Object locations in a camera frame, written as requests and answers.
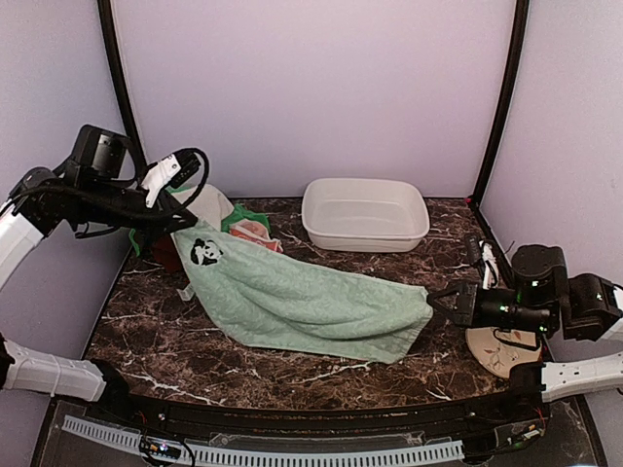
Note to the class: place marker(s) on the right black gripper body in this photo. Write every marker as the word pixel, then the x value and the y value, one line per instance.
pixel 520 316

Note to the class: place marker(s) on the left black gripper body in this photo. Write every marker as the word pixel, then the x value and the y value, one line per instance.
pixel 99 202

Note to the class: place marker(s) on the mint green panda towel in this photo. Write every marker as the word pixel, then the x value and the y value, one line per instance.
pixel 265 299

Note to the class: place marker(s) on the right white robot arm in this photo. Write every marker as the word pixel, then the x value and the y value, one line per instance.
pixel 544 300

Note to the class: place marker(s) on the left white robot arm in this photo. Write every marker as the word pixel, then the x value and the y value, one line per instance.
pixel 101 187

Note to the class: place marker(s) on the cream white towel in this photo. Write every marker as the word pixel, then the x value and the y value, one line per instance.
pixel 211 206

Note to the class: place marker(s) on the dark red towel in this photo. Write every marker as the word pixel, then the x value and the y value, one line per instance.
pixel 165 254

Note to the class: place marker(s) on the round floral coaster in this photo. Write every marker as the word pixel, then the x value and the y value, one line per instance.
pixel 499 352

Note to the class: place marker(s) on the bright green towel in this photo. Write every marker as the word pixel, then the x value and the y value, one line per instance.
pixel 240 213

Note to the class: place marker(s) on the orange patterned towel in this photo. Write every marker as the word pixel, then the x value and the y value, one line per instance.
pixel 255 232

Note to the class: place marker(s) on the white plastic basin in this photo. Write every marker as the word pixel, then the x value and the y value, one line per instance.
pixel 364 215

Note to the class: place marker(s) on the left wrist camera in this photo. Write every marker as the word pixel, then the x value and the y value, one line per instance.
pixel 173 171

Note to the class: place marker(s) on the right black frame post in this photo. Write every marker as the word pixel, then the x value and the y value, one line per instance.
pixel 511 69

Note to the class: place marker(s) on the black frame post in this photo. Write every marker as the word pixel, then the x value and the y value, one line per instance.
pixel 511 69
pixel 117 74

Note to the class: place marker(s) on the black front rail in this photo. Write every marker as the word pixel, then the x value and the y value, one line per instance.
pixel 473 417

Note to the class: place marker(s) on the white slotted cable duct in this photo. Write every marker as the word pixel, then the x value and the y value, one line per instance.
pixel 237 450

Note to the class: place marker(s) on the left black frame post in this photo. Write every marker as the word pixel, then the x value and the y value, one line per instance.
pixel 117 74

